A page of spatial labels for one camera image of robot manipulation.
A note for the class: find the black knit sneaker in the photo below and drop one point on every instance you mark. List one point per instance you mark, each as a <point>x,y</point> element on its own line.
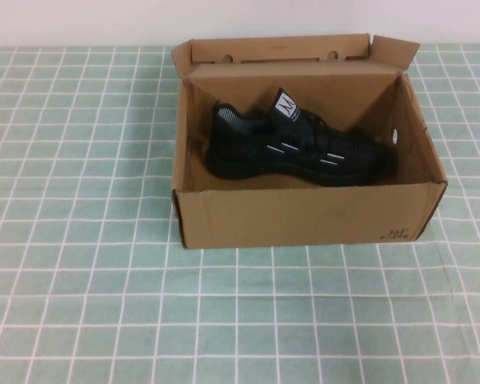
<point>244,152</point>

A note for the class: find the brown cardboard shoe box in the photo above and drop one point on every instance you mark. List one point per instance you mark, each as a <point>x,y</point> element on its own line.
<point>304,216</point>

